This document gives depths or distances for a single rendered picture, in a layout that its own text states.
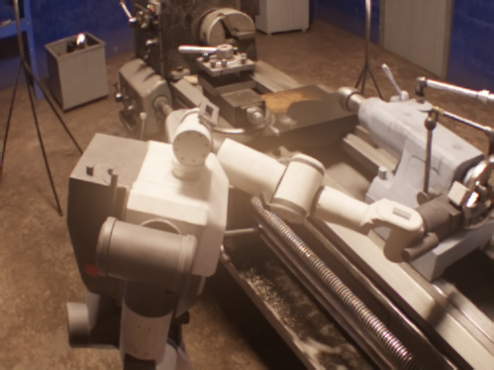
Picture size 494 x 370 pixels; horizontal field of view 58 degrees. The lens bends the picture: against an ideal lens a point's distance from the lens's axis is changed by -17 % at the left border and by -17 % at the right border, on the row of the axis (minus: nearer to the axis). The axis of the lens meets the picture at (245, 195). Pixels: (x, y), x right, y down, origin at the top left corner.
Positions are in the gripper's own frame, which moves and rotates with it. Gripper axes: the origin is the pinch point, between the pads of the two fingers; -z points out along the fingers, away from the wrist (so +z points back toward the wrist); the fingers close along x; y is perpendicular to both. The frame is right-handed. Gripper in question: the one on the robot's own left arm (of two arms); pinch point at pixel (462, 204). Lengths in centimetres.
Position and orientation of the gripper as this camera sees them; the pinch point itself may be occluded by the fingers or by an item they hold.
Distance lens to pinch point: 129.9
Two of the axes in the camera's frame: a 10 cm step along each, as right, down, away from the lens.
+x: 4.7, 4.9, -7.3
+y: -0.2, -8.2, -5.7
